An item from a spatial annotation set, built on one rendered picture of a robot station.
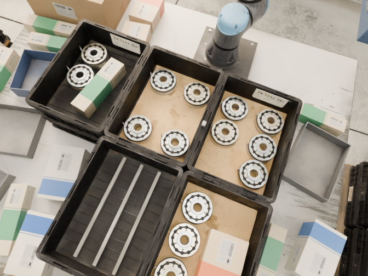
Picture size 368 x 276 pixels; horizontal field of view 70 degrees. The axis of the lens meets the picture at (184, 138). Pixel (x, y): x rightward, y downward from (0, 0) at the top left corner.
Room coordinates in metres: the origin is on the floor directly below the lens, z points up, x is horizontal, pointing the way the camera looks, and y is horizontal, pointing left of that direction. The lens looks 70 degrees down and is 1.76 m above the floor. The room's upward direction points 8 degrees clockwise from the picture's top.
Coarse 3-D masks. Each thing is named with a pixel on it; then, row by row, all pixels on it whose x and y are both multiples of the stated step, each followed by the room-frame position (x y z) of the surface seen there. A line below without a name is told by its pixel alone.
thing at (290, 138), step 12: (252, 84) 0.54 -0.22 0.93; (216, 96) 0.47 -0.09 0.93; (288, 96) 0.51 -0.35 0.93; (300, 108) 0.47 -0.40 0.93; (204, 132) 0.33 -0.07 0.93; (288, 144) 0.33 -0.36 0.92; (192, 156) 0.24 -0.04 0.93; (192, 168) 0.20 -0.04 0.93; (216, 180) 0.17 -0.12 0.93; (276, 180) 0.20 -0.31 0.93; (252, 192) 0.15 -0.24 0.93; (276, 192) 0.16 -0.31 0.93
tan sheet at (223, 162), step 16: (224, 96) 0.53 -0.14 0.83; (240, 96) 0.54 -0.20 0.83; (256, 112) 0.48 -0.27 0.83; (240, 128) 0.41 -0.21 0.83; (208, 144) 0.33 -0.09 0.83; (240, 144) 0.34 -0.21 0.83; (208, 160) 0.26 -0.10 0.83; (224, 160) 0.27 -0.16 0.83; (240, 160) 0.28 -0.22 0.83; (272, 160) 0.30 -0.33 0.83; (224, 176) 0.21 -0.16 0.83; (256, 192) 0.17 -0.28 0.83
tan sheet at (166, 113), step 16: (176, 80) 0.58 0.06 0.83; (192, 80) 0.59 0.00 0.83; (144, 96) 0.49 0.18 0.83; (160, 96) 0.50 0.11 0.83; (176, 96) 0.51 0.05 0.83; (144, 112) 0.42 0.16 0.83; (160, 112) 0.43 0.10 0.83; (176, 112) 0.44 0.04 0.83; (192, 112) 0.45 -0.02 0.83; (160, 128) 0.36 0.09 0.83; (176, 128) 0.37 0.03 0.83; (192, 128) 0.38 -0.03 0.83; (144, 144) 0.29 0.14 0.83; (176, 144) 0.31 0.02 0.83
